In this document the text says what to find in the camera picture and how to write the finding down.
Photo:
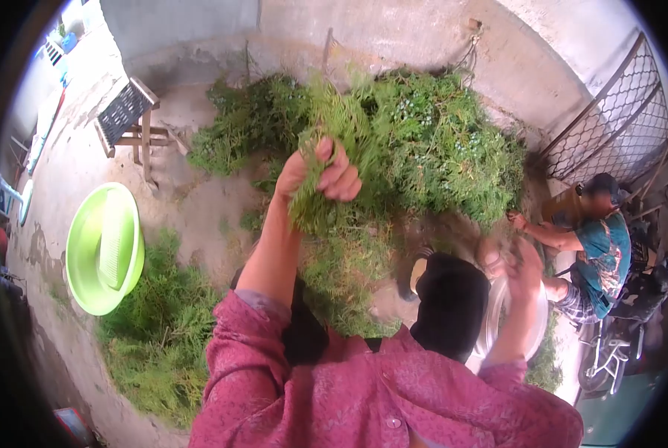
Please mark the person's right hand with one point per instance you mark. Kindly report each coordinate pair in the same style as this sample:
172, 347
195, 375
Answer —
517, 269

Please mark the person's left hand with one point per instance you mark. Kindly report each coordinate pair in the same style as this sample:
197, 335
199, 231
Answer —
297, 171

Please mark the person's left fingers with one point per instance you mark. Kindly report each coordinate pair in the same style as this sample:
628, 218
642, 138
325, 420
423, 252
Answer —
340, 178

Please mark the green leafy branch bunch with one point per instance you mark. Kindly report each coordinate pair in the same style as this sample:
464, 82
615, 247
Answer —
334, 145

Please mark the large pile of green branches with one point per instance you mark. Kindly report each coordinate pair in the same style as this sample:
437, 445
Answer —
423, 140

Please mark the white round basin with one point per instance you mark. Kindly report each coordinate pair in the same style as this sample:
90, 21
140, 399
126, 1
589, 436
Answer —
496, 313

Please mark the person's body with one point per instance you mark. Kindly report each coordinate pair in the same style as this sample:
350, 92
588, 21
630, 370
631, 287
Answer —
356, 397

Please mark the wooden stool with black grid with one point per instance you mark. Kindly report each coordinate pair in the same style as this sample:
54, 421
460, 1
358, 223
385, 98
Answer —
127, 115

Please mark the brown box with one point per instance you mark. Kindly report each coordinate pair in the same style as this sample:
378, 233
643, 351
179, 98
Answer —
561, 206

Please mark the small heap of green sprigs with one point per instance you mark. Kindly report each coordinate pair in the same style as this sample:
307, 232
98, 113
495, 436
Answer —
157, 330

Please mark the green plastic basin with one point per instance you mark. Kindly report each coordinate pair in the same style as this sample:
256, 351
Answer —
104, 249

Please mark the metal mesh gate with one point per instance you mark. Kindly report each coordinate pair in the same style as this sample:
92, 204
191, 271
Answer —
611, 126

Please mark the parked motorcycle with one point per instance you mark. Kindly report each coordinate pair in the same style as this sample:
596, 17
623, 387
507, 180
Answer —
625, 325

